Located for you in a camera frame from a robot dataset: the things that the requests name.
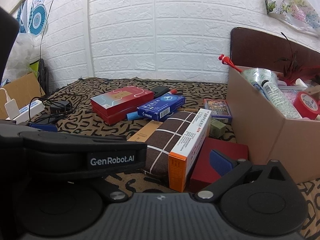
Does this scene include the dark red box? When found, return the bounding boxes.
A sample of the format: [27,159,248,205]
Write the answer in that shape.
[186,138,248,193]

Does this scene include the orange white medicine box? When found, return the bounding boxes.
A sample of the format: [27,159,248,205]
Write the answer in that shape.
[168,109,212,192]

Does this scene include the brown checked glasses case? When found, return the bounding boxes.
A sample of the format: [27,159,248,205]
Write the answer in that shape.
[143,111,196,177]

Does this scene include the blue medicine box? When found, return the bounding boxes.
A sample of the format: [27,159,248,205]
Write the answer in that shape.
[137,93,185,121]

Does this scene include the olive green small box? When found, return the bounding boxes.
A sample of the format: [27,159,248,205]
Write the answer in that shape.
[209,119,226,138]

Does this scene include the cardboard storage box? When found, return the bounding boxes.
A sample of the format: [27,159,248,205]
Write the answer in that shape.
[226,68,319,183]

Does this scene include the colourful card box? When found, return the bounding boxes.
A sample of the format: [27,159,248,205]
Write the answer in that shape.
[204,99,233,124]

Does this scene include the white power strip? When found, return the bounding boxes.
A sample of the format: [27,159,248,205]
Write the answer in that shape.
[13,100,44,124]

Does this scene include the black power adapter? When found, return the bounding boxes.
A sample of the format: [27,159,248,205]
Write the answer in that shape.
[49,100,72,114]

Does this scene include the white charger plug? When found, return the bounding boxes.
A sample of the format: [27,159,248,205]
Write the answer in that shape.
[4,99,20,120]

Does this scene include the white tube with label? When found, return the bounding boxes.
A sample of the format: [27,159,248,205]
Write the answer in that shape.
[261,80,302,119]

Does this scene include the letter patterned brown cloth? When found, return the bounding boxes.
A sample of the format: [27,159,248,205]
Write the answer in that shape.
[23,77,320,240]

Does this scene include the tan slim box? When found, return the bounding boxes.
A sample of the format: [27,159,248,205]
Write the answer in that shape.
[128,120,162,142]

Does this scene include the left cardboard box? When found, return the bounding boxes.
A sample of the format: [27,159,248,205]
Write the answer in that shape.
[3,73,45,108]

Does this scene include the red green marker pen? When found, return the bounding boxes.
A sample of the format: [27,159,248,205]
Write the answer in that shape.
[167,89,183,96]

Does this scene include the red gradient gift box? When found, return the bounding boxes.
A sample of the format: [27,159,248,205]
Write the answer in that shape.
[91,86,154,125]

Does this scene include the red tape roll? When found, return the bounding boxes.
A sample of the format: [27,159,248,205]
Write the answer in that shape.
[293,92,319,120]

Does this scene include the light blue tube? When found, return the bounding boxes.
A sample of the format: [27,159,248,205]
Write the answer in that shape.
[126,111,141,121]

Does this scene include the black car key pouch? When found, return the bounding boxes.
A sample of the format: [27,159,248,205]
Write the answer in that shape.
[151,86,170,99]

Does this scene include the red nozzle bottle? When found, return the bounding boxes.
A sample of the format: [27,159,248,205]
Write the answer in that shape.
[219,54,242,73]

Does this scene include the black feather toy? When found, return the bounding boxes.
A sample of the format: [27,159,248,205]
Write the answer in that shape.
[275,32,319,85]

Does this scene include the dark wooden board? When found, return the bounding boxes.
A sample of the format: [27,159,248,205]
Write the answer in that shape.
[230,27,319,72]

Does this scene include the floral plastic bag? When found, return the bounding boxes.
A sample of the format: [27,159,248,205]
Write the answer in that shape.
[265,0,319,37]

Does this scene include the blue round wall fan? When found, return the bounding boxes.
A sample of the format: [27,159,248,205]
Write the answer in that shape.
[28,4,47,36]

